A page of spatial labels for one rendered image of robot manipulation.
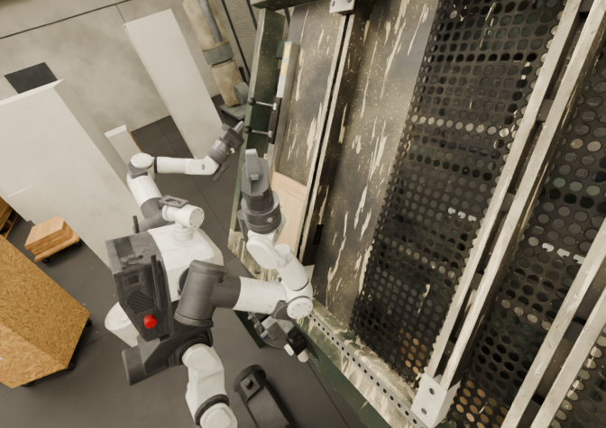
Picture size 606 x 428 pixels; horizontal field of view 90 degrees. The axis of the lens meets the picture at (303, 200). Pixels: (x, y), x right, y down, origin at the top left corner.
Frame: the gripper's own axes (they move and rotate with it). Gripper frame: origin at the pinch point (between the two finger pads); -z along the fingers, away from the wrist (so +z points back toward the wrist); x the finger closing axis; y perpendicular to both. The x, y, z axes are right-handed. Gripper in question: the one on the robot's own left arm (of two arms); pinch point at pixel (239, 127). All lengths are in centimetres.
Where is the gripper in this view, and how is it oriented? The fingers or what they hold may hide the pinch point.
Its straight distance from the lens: 146.2
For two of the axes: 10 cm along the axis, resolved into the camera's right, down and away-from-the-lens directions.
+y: 5.9, 3.4, -7.4
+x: 5.6, 4.9, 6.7
